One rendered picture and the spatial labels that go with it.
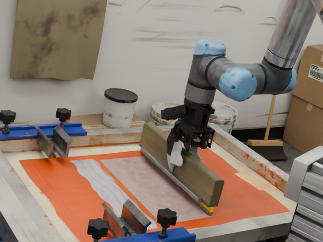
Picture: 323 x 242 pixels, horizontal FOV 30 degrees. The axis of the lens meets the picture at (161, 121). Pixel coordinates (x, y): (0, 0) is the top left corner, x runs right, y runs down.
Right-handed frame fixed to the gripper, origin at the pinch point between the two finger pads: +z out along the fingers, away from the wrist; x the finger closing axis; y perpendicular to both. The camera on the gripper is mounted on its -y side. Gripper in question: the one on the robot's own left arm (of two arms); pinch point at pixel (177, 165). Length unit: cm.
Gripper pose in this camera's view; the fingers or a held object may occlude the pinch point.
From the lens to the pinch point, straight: 162.1
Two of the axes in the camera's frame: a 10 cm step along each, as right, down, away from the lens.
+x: 8.4, -0.5, 5.4
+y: 5.1, 4.3, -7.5
